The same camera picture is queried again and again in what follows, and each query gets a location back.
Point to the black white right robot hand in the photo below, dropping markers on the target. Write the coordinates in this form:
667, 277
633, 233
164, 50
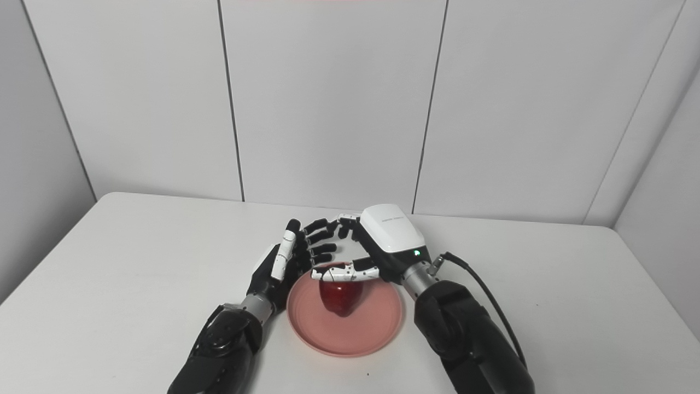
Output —
394, 235

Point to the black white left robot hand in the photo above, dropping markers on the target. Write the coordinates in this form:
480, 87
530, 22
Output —
270, 282

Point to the red apple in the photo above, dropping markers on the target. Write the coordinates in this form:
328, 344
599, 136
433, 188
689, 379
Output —
342, 297

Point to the pink plastic plate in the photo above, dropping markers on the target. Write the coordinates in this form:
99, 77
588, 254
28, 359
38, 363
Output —
350, 328

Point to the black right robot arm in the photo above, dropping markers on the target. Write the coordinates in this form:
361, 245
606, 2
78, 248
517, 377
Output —
465, 339

